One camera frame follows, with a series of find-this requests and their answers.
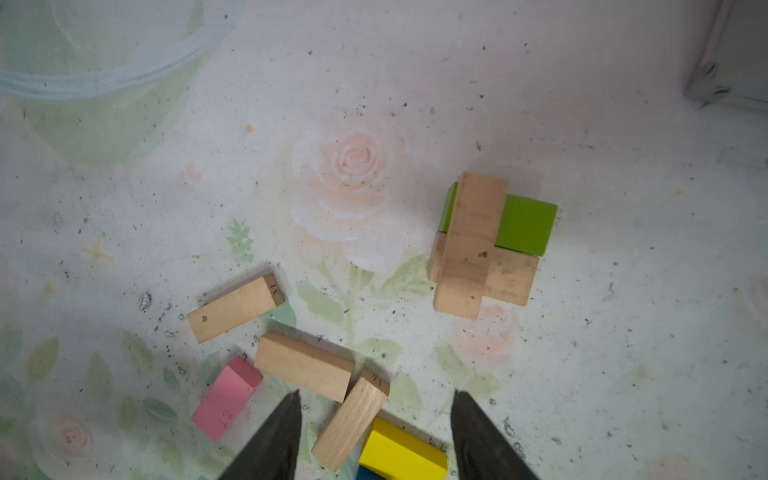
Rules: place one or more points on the silver aluminium case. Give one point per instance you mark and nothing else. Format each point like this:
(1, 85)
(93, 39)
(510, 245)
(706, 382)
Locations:
(732, 68)

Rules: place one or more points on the natural wood block with hole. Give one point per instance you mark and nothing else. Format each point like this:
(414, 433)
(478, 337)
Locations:
(238, 307)

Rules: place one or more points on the green wood block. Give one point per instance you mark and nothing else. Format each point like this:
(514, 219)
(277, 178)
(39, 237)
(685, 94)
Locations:
(525, 225)

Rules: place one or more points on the yellow wood block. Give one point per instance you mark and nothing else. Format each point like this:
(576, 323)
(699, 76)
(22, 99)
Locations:
(392, 453)

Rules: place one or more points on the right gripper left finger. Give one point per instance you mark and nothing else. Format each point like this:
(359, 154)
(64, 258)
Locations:
(272, 452)

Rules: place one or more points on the blue wood block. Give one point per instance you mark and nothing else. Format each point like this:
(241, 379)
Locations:
(364, 473)

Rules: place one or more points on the pink wood block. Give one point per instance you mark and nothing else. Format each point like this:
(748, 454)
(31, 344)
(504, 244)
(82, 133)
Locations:
(226, 398)

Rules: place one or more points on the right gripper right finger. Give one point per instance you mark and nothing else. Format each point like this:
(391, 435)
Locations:
(482, 453)

